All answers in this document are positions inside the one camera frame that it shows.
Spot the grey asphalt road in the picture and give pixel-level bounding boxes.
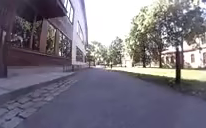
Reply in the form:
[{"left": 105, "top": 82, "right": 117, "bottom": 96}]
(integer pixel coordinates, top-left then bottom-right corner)
[{"left": 17, "top": 67, "right": 206, "bottom": 128}]

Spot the grass verge and lawn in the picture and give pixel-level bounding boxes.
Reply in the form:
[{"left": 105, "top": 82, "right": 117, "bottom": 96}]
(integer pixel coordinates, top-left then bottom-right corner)
[{"left": 107, "top": 66, "right": 206, "bottom": 101}]

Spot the beige building with arched windows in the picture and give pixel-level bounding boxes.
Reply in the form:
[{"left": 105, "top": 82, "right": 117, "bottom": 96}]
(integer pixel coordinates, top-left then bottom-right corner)
[{"left": 159, "top": 31, "right": 206, "bottom": 70}]

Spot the white building with dark windows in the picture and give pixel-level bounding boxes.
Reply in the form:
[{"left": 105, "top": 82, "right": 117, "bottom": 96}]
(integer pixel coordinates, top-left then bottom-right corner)
[{"left": 0, "top": 0, "right": 90, "bottom": 79}]

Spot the row of trees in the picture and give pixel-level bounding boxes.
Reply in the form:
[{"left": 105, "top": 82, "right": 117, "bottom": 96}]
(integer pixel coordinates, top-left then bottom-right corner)
[{"left": 85, "top": 6, "right": 169, "bottom": 69}]

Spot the tree with slim trunk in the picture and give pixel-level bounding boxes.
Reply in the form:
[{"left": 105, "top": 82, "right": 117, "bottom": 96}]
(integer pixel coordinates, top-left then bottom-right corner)
[{"left": 154, "top": 0, "right": 206, "bottom": 84}]

